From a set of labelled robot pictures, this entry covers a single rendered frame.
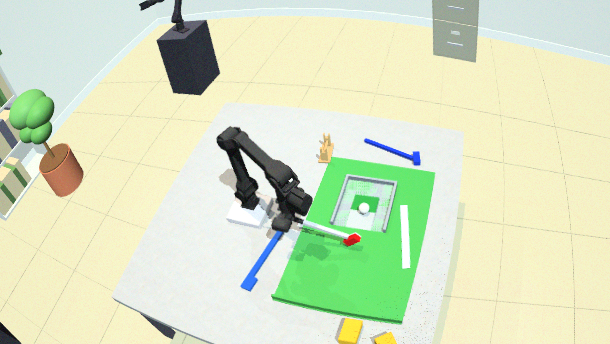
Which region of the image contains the white golf ball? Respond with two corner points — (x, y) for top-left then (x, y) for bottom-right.
(359, 203), (369, 214)

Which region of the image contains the white flat bar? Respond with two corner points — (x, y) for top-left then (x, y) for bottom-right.
(400, 205), (410, 269)

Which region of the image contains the yellow block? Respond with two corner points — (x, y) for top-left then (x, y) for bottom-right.
(338, 318), (363, 344)
(374, 332), (397, 344)

